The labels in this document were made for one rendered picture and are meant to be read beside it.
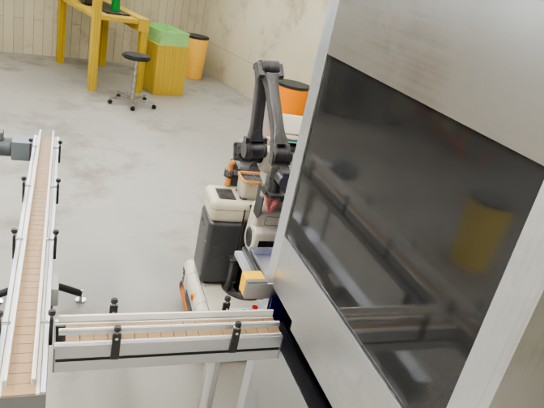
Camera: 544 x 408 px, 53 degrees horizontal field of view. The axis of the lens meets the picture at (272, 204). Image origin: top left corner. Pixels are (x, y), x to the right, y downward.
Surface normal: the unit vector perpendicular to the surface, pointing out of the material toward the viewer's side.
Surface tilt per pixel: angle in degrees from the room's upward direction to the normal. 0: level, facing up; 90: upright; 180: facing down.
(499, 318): 90
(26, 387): 0
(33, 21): 90
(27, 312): 0
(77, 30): 90
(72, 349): 90
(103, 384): 0
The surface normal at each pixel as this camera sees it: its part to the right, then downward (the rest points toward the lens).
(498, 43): -0.93, -0.04
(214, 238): 0.28, 0.43
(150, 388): 0.20, -0.90
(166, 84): 0.55, 0.44
